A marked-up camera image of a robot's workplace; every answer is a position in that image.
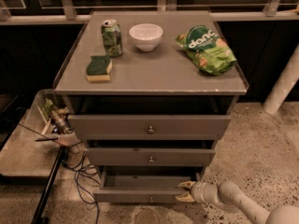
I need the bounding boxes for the green soda can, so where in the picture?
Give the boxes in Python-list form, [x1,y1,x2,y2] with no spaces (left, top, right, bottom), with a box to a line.
[101,19,122,57]

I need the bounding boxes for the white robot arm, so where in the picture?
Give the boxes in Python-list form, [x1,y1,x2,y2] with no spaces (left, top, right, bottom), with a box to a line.
[176,180,299,224]

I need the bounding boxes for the grey drawer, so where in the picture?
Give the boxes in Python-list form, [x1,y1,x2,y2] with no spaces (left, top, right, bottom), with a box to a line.
[68,115,231,140]
[93,166,202,204]
[87,147,216,167]

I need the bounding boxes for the green yellow sponge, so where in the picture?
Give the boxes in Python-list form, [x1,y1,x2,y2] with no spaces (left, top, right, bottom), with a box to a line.
[86,55,112,82]

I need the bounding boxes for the grey top drawer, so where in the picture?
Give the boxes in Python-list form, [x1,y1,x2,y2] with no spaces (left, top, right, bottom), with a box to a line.
[68,115,231,140]

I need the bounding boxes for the black metal stand leg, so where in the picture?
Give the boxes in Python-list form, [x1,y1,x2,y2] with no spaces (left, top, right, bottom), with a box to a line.
[31,147,65,224]

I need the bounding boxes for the white ceramic bowl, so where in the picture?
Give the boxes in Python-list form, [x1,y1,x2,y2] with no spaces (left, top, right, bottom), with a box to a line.
[129,23,164,51]

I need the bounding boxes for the grey middle drawer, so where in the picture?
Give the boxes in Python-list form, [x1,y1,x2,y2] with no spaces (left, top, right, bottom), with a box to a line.
[87,147,216,167]

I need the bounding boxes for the grey bottom drawer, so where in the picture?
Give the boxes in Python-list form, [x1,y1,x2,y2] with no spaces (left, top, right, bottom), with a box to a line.
[93,166,202,204]

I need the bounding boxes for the grey drawer cabinet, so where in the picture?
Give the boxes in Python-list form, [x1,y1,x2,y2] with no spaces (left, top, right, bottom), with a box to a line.
[52,9,250,185]

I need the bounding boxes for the green chip bag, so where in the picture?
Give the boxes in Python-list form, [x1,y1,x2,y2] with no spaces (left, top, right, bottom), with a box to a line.
[176,25,237,76]

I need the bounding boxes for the black cable on floor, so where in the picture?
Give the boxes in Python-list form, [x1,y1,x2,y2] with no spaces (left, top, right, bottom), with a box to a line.
[61,140,104,224]

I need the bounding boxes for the metal window railing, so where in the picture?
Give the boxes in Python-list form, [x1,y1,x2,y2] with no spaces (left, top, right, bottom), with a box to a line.
[0,0,299,24]

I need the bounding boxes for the clear plastic bin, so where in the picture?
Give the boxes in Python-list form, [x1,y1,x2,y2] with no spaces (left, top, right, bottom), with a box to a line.
[21,89,78,149]

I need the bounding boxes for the clutter items in bin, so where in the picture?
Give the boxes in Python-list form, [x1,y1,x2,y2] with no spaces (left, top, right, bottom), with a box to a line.
[37,98,73,134]

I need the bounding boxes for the white diagonal pole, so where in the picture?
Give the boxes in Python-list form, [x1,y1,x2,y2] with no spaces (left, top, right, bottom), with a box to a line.
[263,45,299,114]

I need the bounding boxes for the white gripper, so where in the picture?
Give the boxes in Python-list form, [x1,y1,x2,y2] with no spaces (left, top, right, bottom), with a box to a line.
[176,181,219,203]

